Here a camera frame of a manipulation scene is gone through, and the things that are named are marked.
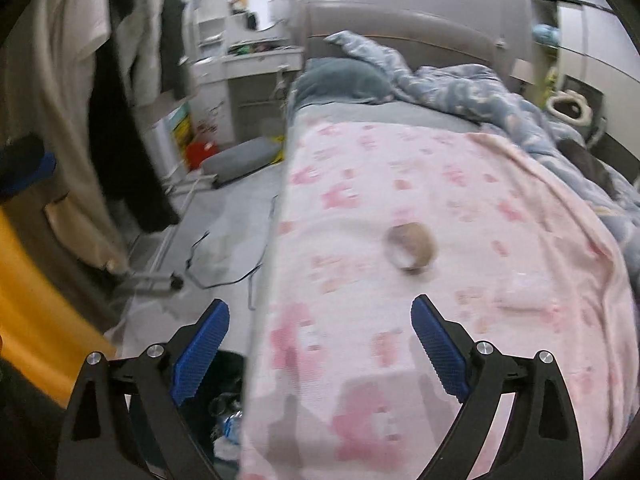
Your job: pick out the grey upholstered bed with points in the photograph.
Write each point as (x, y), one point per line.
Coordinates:
(400, 25)

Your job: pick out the dark teal trash bin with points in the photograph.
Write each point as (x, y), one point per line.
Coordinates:
(227, 375)

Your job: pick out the teal pillow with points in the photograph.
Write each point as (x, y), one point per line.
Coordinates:
(340, 80)

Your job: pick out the brown tape roll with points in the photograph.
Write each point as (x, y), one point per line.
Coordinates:
(412, 247)

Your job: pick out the beige hanging coat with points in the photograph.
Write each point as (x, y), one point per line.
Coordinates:
(50, 60)

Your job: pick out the white dressing table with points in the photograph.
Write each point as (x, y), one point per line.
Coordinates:
(260, 60)

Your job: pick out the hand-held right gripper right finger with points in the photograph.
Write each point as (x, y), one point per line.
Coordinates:
(440, 355)

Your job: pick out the round mirror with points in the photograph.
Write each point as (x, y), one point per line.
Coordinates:
(260, 0)

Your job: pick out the white clothes rack base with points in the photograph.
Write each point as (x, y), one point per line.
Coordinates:
(155, 282)

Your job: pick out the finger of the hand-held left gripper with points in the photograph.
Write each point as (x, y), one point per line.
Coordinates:
(25, 160)

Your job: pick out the colourful picture book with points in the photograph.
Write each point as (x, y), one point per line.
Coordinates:
(181, 127)

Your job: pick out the grey floor cushion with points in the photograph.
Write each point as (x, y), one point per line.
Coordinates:
(240, 160)

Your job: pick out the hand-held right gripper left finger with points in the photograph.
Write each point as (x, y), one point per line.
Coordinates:
(200, 355)

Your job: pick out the dark grey hanging garment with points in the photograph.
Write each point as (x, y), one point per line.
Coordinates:
(175, 35)

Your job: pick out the pink printed blanket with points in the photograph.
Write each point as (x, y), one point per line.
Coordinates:
(375, 185)

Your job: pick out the blue patterned quilt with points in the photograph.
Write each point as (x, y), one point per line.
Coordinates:
(475, 90)

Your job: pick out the dark cloth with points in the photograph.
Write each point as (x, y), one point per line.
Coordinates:
(585, 160)

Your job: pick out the black hanging garment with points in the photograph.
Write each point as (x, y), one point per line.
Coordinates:
(130, 160)

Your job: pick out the yellow green toy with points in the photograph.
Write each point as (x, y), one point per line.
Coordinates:
(550, 77)

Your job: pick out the white wardrobe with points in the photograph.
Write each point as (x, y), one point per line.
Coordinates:
(585, 30)

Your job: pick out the light blue plush toy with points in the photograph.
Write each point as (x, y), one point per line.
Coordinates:
(545, 35)

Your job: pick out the red box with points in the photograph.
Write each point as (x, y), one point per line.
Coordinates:
(200, 152)

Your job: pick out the white hanging garment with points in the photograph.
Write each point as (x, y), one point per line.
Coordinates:
(145, 35)

